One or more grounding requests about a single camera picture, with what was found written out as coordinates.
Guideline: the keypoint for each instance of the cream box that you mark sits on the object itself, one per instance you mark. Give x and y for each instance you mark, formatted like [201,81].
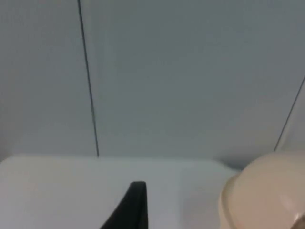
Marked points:
[264,193]

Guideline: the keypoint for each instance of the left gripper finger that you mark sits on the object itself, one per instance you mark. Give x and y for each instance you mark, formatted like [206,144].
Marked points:
[134,210]

